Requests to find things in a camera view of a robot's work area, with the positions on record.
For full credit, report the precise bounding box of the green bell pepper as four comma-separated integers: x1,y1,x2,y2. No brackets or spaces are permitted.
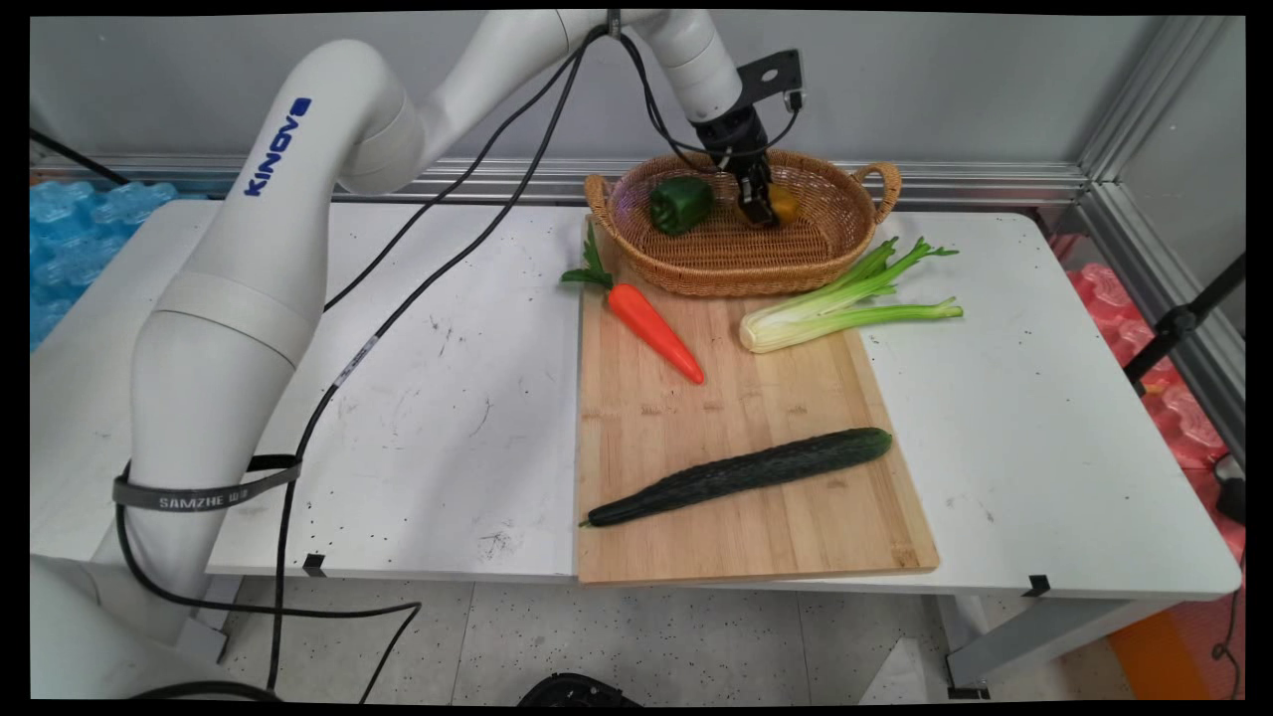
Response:
648,176,716,238

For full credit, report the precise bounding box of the thin black rod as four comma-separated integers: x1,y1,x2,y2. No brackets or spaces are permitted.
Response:
30,127,132,188

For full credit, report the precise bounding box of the black tripod stand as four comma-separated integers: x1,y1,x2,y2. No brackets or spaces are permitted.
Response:
1122,254,1246,397

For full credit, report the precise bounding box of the long black arm cable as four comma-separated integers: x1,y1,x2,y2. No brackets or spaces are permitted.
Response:
114,30,598,704
320,25,610,314

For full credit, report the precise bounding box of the grey velcro strap with print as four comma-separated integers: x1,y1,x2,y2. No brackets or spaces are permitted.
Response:
111,461,303,515

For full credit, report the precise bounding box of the woven wicker basket with handles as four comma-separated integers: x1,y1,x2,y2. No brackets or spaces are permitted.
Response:
585,149,903,299

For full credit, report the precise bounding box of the long aluminium frame rail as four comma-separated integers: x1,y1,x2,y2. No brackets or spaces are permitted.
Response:
30,149,1091,211

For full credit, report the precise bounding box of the small black device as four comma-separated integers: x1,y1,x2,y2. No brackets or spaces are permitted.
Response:
1213,454,1246,527

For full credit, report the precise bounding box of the orange carrot with green leaves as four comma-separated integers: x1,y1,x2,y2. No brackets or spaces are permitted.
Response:
560,221,708,387

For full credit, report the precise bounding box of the pink foam mat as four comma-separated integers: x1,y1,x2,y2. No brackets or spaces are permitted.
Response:
1049,234,1246,697

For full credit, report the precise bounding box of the white table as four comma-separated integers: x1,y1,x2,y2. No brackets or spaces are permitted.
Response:
30,199,1242,700

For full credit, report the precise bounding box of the black round floor object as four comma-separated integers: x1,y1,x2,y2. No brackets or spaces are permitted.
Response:
517,672,643,708

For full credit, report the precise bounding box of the short aluminium frame rail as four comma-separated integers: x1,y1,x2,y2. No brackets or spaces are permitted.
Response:
1054,182,1246,468

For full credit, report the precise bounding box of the aluminium frame post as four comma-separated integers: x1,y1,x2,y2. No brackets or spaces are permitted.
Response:
1076,15,1229,185

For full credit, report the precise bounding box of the orange floor board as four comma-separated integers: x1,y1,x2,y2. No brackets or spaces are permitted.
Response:
1106,605,1222,701

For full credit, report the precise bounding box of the dark green cucumber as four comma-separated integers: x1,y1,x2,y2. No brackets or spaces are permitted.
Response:
580,427,894,529

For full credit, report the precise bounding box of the green celery bunch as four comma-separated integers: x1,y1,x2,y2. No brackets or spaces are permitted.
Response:
738,237,965,355

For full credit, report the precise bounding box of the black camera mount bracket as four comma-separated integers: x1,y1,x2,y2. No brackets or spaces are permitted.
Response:
736,49,808,111

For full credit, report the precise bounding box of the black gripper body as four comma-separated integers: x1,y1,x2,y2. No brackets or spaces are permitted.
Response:
693,103,774,182

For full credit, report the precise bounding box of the thin black floor cable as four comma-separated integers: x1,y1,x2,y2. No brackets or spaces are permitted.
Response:
1209,557,1246,700

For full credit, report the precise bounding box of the bamboo cutting board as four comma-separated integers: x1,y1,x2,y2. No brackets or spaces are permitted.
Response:
574,214,942,587

